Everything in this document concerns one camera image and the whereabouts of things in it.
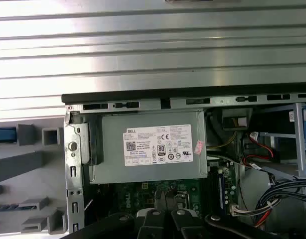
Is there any green motherboard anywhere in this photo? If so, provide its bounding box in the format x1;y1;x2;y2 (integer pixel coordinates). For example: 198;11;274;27
90;159;242;225

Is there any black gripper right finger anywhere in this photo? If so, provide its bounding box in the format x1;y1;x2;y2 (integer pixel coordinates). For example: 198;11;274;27
165;190;306;239

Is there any RAM stick with blue edge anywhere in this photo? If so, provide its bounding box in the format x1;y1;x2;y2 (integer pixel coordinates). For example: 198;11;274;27
217;171;225;216

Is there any grey power supply unit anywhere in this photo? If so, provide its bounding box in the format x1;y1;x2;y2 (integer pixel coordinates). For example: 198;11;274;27
89;109;208;185

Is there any black RAM slot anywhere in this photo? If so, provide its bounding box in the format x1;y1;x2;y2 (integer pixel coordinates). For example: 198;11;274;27
209;166;218;219

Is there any metal optical drive cage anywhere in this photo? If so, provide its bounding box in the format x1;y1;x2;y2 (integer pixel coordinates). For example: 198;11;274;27
250;101;306;184

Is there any yellow wire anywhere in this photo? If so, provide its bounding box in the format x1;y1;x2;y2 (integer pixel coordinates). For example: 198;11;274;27
207;116;242;151

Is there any orange wire bundle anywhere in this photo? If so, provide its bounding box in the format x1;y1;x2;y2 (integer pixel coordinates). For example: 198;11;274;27
229;203;272;229

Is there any black open PC case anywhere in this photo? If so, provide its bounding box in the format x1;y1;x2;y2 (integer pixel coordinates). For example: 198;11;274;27
61;91;306;239

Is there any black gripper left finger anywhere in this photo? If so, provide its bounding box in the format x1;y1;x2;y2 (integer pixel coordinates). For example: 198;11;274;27
65;190;169;239

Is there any black cable bundle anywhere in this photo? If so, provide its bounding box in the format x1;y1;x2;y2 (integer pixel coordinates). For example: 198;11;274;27
257;174;306;226

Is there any grey plastic parts rack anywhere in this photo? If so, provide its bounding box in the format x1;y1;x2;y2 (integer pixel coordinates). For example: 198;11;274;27
0;121;68;236

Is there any hard disk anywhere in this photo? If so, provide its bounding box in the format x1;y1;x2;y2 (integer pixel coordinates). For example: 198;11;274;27
0;126;17;144

